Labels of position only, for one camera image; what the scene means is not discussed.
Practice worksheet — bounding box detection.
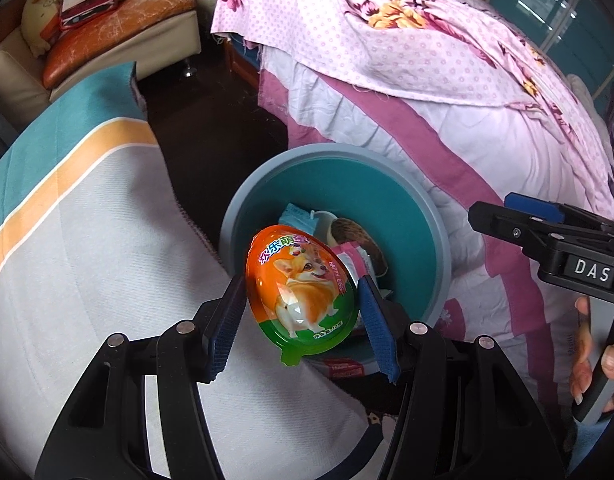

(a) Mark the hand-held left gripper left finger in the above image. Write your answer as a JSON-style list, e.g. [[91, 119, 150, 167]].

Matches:
[[34, 274, 248, 480]]

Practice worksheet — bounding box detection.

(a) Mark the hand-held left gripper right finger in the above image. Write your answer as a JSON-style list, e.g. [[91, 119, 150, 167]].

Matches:
[[357, 274, 568, 480]]

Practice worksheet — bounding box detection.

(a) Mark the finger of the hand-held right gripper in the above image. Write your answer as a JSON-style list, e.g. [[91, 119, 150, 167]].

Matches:
[[468, 201, 564, 267], [504, 192, 576, 223]]

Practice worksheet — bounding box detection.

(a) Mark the cream paper cup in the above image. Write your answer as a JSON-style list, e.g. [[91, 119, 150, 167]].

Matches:
[[332, 242, 370, 291]]

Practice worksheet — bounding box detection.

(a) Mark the orange green egg toy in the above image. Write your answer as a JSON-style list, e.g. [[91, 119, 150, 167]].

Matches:
[[244, 223, 360, 367]]

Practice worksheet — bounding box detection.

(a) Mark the brown round bread bun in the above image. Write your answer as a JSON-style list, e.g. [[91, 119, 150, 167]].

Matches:
[[312, 210, 388, 276]]

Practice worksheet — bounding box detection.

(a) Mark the teal plastic waste bin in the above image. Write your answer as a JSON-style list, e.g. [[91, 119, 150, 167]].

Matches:
[[219, 144, 453, 380]]

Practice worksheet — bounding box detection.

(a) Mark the blue snack packet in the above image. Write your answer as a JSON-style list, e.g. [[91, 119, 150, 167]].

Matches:
[[279, 204, 318, 233]]

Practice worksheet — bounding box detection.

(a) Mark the teal grey striped blanket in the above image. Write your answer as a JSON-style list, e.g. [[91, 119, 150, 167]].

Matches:
[[0, 62, 388, 480]]

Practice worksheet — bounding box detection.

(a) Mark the teal glass wardrobe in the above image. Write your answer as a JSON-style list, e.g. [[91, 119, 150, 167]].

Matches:
[[467, 0, 614, 106]]

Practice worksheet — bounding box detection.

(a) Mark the orange seat cushion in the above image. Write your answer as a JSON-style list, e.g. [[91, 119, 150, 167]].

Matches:
[[42, 0, 198, 88]]

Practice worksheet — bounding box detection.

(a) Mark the beige sofa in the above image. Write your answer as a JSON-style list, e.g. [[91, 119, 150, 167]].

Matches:
[[0, 0, 203, 106]]

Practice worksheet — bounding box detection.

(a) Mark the yellow plush pillow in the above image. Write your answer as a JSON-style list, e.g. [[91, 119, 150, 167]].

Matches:
[[21, 0, 68, 58]]

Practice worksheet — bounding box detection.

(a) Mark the wooden bed frame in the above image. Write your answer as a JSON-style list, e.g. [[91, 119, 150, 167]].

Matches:
[[222, 35, 263, 81]]

